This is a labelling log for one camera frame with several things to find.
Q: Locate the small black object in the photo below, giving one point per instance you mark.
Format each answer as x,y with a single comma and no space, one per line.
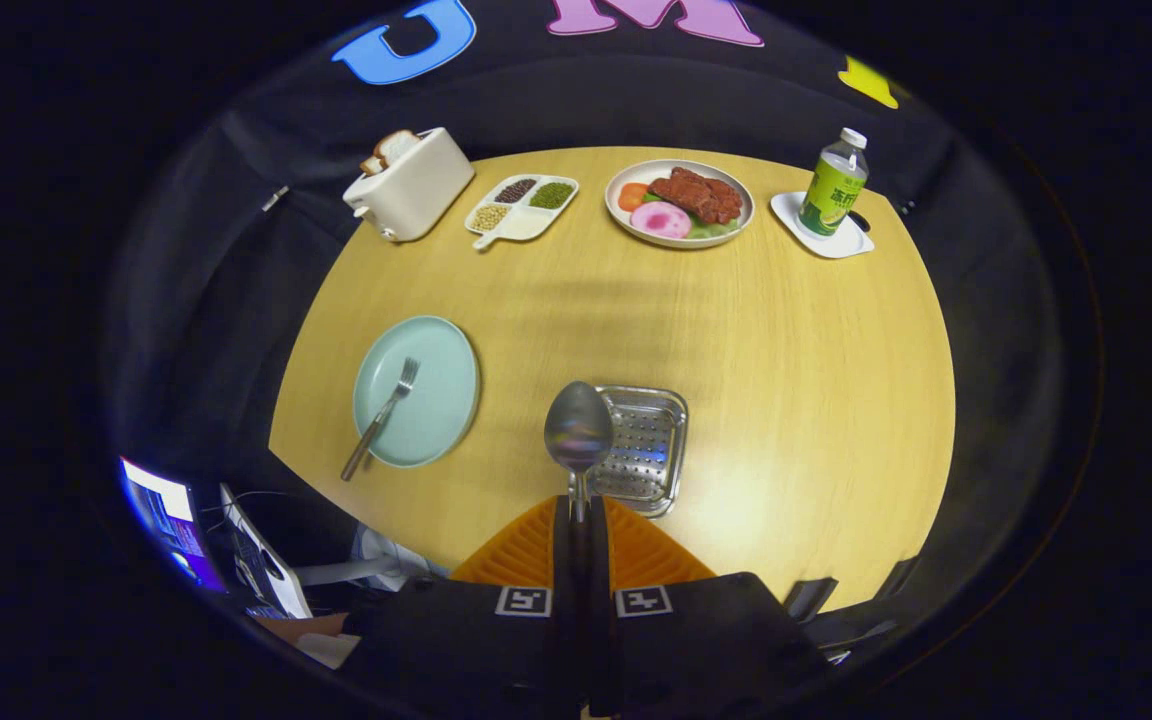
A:
858,221

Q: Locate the green label drink bottle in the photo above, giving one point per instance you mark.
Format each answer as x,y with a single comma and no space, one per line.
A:
833,190

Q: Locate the orange tomato slice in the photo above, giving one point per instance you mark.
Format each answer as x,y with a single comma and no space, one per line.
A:
633,195

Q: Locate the white flat device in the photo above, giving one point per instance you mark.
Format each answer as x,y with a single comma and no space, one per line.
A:
261,565

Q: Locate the metal cloth clip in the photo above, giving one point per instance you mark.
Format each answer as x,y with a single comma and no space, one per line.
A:
274,198

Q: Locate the white food plate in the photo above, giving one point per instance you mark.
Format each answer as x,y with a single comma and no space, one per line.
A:
736,180

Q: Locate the pink ham slice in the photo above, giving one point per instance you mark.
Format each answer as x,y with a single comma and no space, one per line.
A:
660,220

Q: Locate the green lettuce leaf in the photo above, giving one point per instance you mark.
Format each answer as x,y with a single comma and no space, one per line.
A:
721,228

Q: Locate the yellow soybeans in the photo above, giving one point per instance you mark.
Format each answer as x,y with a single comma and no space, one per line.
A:
489,216

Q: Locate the perforated metal tray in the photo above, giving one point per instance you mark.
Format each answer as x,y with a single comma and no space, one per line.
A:
646,450

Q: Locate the dark red beans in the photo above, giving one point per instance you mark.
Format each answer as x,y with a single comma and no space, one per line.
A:
516,190

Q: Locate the cream white toaster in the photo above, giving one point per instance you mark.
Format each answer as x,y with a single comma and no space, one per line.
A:
416,190

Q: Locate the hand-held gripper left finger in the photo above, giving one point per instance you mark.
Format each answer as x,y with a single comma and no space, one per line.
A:
564,560

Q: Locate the black chair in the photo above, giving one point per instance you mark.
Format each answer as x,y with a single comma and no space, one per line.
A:
811,597

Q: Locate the green mung beans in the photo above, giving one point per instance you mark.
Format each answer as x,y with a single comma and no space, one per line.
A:
552,195

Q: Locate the metal fork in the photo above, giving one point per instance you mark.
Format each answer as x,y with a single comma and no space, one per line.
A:
381,415

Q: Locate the white square coaster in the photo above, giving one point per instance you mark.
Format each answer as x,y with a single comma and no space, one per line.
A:
851,245

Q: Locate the white divided dish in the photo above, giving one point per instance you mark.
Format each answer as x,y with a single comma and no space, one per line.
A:
526,225

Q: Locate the lit computer screen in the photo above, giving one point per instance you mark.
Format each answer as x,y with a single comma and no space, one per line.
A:
171,520

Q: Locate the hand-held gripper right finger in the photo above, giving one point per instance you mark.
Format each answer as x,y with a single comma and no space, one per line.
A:
599,560

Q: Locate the light green plate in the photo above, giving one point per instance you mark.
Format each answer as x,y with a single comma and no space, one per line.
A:
436,400

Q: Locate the brown cardboard box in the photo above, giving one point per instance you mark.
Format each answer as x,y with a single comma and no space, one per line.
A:
311,630

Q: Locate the white table leg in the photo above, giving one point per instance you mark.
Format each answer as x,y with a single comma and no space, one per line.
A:
346,572

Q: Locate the toast bread slice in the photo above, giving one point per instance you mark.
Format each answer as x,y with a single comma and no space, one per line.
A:
396,146
372,163

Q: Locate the red meat pieces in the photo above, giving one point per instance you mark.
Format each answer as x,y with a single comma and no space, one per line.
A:
701,195

